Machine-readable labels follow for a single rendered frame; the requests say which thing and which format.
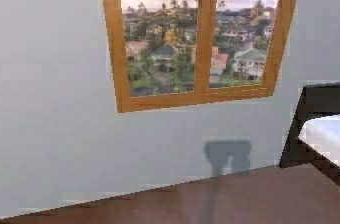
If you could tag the dark framed white bed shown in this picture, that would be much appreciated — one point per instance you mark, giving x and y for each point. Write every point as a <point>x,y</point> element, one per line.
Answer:
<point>331,100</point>

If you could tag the wooden framed window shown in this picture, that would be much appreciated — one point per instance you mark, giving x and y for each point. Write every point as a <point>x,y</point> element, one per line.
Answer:
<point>203,66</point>

